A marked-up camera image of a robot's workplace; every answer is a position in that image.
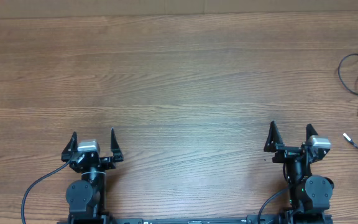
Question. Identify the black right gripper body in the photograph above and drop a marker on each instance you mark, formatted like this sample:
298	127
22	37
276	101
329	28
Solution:
286	153

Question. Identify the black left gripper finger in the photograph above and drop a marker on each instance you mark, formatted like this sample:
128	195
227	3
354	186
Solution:
115	149
70	148

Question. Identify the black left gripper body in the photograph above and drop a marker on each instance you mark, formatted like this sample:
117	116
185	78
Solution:
105	164

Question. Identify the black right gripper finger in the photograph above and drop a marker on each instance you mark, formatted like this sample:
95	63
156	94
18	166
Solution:
274	140
310	131

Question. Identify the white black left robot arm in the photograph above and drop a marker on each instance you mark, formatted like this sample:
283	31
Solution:
87	197

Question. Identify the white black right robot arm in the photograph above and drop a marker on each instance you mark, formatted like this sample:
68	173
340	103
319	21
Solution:
309	194

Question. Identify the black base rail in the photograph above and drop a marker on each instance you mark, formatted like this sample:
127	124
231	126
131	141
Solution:
250	219

